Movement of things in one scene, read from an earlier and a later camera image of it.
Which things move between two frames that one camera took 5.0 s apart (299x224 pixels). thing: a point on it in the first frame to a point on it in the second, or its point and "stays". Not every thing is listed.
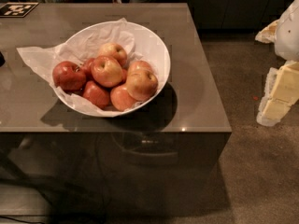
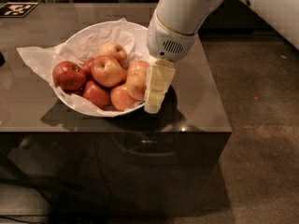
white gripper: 289,32 to 166,42
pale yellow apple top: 115,51 stays
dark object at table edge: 2,60 stays
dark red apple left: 69,76 stays
